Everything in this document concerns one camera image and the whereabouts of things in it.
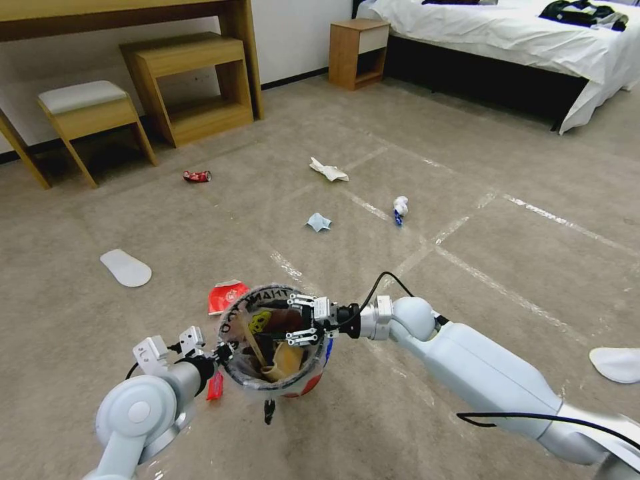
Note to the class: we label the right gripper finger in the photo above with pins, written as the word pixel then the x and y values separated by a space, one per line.
pixel 304 339
pixel 302 301

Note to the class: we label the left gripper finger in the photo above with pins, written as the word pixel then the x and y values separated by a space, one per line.
pixel 269 412
pixel 226 354

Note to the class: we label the round trash bin with bag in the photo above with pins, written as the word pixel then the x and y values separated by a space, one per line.
pixel 280 387

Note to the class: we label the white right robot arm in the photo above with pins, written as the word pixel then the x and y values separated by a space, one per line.
pixel 480 370

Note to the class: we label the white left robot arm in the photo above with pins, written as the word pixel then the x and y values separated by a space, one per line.
pixel 135 412

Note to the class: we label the crumpled brown paper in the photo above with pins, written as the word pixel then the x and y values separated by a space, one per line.
pixel 287 361

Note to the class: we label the red snack wrapper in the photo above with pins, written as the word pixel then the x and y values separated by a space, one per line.
pixel 215 387

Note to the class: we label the wooden stick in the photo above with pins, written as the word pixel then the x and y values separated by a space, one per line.
pixel 256 350

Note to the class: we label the yellow green wrapper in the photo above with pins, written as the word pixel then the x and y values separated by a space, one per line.
pixel 260 321

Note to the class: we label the crushed red paper cup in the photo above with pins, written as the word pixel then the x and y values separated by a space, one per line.
pixel 222 297

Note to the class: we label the crumpled blue tissue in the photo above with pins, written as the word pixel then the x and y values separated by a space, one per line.
pixel 318 222

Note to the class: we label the white slipper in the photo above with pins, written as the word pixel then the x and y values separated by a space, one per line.
pixel 125 267
pixel 617 364

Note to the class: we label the white and blue wrapper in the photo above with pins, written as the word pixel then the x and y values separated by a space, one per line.
pixel 401 206

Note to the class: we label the crumpled white paper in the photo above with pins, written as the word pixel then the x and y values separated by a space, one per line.
pixel 329 170

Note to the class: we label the crushed red can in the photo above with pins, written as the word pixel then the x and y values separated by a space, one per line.
pixel 197 176

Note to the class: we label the wooden nightstand with white drawer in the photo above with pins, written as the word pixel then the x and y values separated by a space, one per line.
pixel 357 52

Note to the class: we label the low wooden shelf table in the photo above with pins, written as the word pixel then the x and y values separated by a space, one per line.
pixel 190 57

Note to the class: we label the wooden stool with white cushion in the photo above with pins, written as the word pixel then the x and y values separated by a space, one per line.
pixel 85 105

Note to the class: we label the bed with white sheets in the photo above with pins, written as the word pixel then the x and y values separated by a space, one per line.
pixel 500 45

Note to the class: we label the wooden desk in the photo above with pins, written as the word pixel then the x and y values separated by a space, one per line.
pixel 125 17

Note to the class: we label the black clothing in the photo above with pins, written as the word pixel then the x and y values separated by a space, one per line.
pixel 582 14

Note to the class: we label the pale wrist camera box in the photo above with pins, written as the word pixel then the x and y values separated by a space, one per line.
pixel 326 308
pixel 193 339

